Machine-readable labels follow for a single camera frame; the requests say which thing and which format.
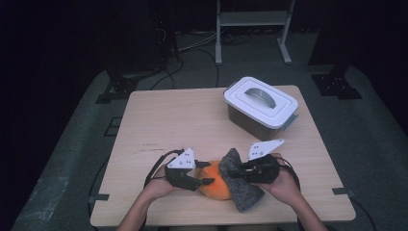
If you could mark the person's left hand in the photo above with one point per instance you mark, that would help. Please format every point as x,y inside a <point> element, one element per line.
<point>157,189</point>

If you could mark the orange plush toy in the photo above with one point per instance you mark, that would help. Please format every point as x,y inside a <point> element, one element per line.
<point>213,187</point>

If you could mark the black tape strip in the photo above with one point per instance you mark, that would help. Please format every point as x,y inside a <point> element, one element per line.
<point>341,191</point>
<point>101,197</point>

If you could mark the smoky transparent storage box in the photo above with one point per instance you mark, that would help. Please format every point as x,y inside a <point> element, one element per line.
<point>250,126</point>

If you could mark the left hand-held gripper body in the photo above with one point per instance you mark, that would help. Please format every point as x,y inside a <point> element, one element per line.
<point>181,176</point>

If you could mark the black stand base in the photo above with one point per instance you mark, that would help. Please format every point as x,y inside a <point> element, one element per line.
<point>335,85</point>
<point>120,86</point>

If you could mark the grey lidded storage box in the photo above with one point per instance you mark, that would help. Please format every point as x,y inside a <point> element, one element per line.
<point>253,106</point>

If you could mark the dark equipment tower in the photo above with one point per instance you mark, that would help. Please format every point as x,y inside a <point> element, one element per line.
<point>166,32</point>

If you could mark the grey fuzzy cloth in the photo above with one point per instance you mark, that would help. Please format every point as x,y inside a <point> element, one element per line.
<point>243,195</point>

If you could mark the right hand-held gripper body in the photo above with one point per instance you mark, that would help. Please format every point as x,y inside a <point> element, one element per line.
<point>261,170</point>

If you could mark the white metal stand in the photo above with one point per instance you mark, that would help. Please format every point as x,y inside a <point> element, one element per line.
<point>253,18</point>

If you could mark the person's right hand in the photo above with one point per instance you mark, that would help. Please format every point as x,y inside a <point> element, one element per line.
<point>287,186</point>

